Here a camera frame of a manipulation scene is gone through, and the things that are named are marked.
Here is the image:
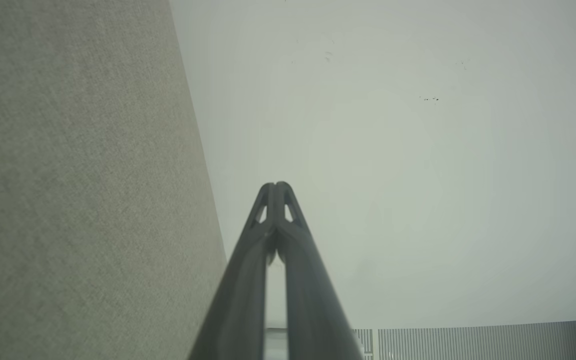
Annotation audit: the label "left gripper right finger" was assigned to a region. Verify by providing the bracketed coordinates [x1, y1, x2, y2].
[276, 181, 366, 360]

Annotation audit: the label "grey fabric sofa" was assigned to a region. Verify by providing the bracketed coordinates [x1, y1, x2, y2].
[0, 0, 229, 360]

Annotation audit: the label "grey ribbed panel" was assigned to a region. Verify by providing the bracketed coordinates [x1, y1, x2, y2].
[353, 320, 576, 360]

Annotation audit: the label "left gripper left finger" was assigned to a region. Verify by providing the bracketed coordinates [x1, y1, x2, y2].
[188, 182, 278, 360]

